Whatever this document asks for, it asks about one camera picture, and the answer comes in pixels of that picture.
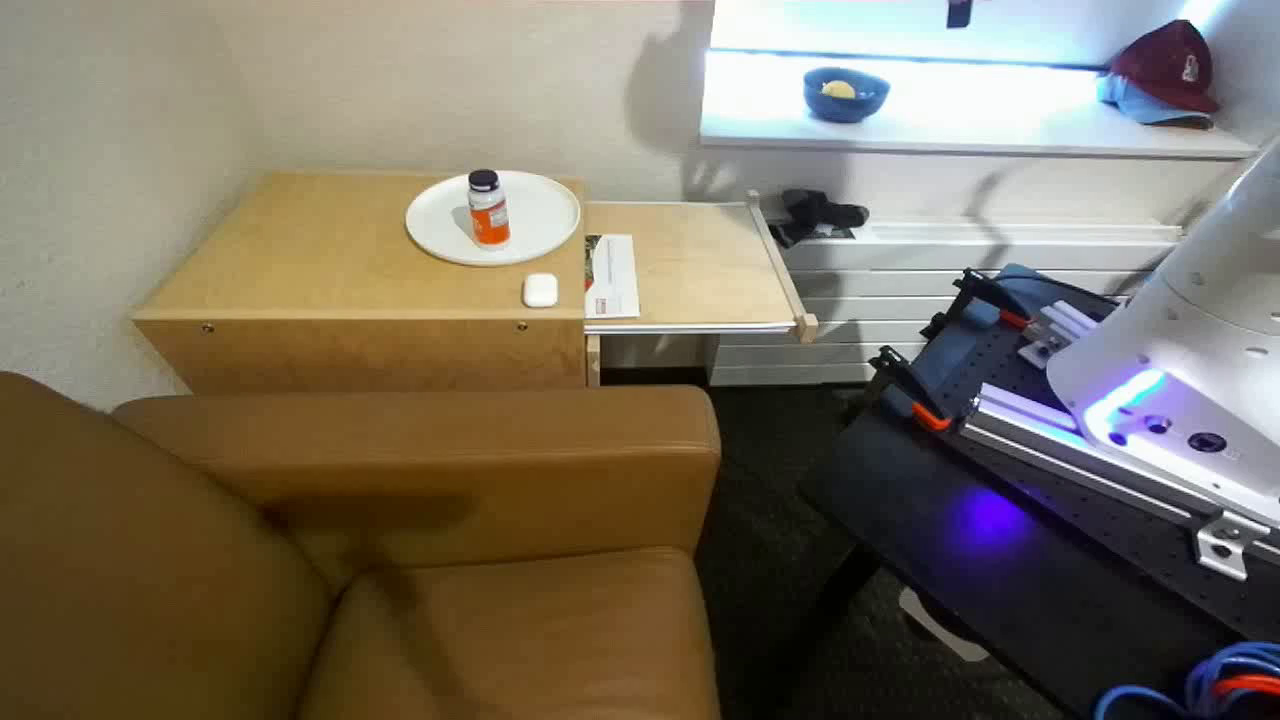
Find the yellow lemon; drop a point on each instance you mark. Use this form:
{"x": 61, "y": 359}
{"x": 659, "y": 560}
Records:
{"x": 843, "y": 90}

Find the black sock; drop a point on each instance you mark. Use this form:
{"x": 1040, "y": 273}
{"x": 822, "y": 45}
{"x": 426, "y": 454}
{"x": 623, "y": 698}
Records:
{"x": 819, "y": 212}

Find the white soap bar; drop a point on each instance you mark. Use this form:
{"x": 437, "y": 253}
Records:
{"x": 541, "y": 290}

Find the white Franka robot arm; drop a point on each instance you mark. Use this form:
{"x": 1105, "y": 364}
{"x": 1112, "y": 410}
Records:
{"x": 1201, "y": 332}

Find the dark blue bowl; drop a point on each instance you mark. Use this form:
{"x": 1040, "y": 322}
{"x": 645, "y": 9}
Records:
{"x": 844, "y": 110}

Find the white round plate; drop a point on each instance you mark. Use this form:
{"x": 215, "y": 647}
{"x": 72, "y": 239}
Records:
{"x": 535, "y": 223}

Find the white window sill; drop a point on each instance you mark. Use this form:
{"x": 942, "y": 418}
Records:
{"x": 962, "y": 125}

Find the red baseball cap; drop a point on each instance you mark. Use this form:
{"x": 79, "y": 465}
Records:
{"x": 1165, "y": 72}

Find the white radiator heater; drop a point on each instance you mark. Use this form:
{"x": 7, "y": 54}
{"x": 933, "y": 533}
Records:
{"x": 933, "y": 283}

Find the orange black clamp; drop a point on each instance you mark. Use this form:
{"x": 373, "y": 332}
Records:
{"x": 994, "y": 304}
{"x": 914, "y": 401}

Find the white profile pieces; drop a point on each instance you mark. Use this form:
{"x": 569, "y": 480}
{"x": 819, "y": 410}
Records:
{"x": 1063, "y": 332}

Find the pull-out wooden shelf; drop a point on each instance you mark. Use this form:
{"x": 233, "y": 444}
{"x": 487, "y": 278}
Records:
{"x": 692, "y": 267}

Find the white paper pamphlet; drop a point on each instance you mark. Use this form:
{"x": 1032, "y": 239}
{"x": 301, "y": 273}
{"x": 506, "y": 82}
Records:
{"x": 613, "y": 273}

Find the orange pill bottle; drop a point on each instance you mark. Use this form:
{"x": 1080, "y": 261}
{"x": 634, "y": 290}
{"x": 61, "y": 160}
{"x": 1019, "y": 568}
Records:
{"x": 491, "y": 210}

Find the white scrap on floor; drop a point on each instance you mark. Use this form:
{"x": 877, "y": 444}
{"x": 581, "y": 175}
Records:
{"x": 942, "y": 624}

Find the light wooden side cabinet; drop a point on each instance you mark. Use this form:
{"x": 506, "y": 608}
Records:
{"x": 305, "y": 292}

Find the tan leather armchair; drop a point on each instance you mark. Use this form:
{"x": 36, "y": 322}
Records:
{"x": 401, "y": 560}

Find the aluminium profile rail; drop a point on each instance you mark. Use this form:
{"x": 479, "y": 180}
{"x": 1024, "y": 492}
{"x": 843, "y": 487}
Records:
{"x": 1092, "y": 460}

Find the black robot mount table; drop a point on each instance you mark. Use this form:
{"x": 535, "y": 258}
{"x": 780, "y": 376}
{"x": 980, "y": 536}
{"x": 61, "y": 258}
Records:
{"x": 1040, "y": 585}

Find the metal corner bracket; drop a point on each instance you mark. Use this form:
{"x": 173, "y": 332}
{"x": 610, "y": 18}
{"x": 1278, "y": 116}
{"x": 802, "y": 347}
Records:
{"x": 1222, "y": 545}

